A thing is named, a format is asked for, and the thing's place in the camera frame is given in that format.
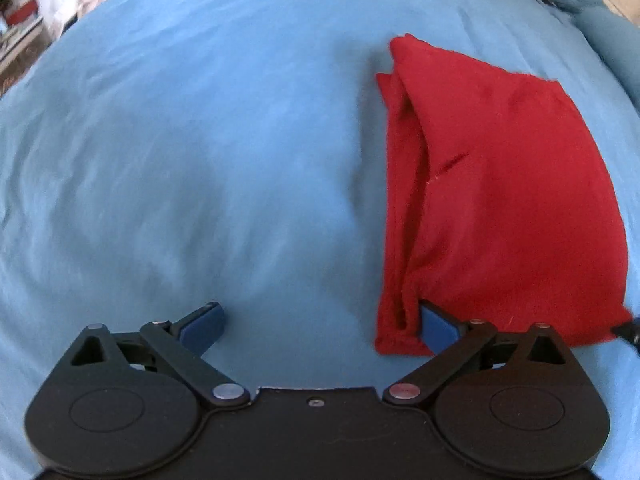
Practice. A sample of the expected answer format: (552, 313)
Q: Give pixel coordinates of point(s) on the red box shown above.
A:
(22, 11)

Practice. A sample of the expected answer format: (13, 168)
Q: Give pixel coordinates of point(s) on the blue duvet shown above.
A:
(617, 45)

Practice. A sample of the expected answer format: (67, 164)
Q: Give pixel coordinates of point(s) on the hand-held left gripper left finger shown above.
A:
(202, 329)

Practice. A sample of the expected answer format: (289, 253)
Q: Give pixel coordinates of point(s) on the blue bed sheet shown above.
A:
(200, 160)

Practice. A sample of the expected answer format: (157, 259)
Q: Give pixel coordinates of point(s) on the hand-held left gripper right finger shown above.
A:
(439, 329)

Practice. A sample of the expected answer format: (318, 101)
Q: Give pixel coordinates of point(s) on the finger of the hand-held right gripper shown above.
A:
(629, 332)

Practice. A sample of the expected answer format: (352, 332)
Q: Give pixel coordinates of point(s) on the white shelf unit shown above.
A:
(20, 45)

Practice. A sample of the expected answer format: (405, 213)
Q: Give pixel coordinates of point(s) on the small dark object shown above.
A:
(550, 0)

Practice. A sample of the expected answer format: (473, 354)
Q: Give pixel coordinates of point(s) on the red knit sweater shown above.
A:
(500, 185)

